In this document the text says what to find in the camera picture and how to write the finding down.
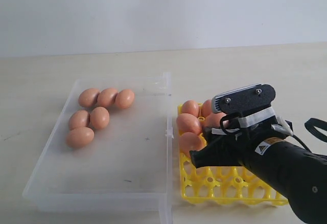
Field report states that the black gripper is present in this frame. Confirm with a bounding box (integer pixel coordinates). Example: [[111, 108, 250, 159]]
[[189, 126, 317, 209]]

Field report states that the brown egg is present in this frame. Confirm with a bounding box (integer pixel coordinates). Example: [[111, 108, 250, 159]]
[[78, 88, 100, 108], [68, 110, 90, 130], [90, 106, 110, 130], [201, 99, 212, 118], [115, 89, 135, 109], [66, 127, 95, 149], [176, 113, 202, 135], [181, 100, 200, 117], [203, 113, 226, 128], [179, 132, 205, 155], [97, 87, 118, 108]]

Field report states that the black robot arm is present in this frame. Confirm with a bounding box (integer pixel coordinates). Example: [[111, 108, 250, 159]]
[[190, 123, 326, 223]]

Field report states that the yellow plastic egg tray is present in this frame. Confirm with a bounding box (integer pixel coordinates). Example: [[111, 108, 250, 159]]
[[177, 102, 289, 207]]

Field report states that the clear plastic bin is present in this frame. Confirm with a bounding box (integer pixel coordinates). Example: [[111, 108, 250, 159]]
[[22, 73, 173, 223]]

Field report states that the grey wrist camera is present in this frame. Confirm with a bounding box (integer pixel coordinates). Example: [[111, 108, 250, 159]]
[[212, 84, 276, 128]]

